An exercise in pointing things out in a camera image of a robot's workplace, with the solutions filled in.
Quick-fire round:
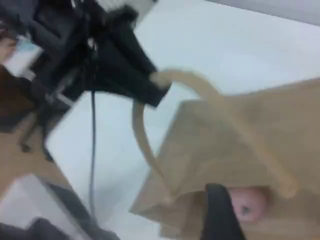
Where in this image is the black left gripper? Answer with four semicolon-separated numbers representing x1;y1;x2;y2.
82;4;173;109

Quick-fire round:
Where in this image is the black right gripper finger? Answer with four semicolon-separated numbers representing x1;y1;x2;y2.
201;183;248;240

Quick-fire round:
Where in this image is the pink toy peach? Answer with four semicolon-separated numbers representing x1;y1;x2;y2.
229;187;266;222

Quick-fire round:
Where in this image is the brown jute bag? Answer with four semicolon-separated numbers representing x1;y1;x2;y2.
128;66;320;240

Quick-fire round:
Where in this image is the white flat box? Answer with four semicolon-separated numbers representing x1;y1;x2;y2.
3;34;45;76

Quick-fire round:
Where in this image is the thin black cable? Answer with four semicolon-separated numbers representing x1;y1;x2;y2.
88;89;98;223

